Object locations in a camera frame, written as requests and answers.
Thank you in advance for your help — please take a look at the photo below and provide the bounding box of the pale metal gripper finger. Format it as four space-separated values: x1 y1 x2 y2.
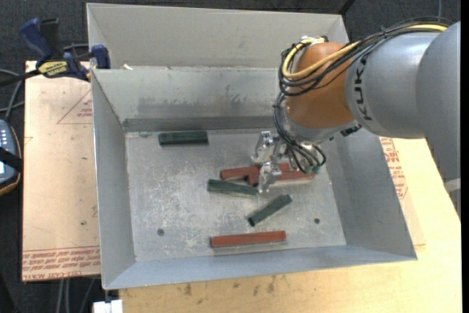
251 130 276 163
257 161 283 194

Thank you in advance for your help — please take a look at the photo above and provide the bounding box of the red-brown flat block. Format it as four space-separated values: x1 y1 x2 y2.
209 229 287 249
219 162 291 183
245 170 317 188

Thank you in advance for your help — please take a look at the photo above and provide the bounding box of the dark green flat block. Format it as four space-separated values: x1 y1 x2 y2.
247 194 294 227
158 130 210 147
206 178 259 197

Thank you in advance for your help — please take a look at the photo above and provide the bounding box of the grey metal bin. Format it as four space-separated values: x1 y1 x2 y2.
86 2 418 291

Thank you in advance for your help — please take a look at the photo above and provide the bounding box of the brown cardboard board, red print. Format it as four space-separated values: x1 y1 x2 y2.
21 60 428 283

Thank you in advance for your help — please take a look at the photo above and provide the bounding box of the black cylinder on white bracket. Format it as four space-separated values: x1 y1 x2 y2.
340 124 363 138

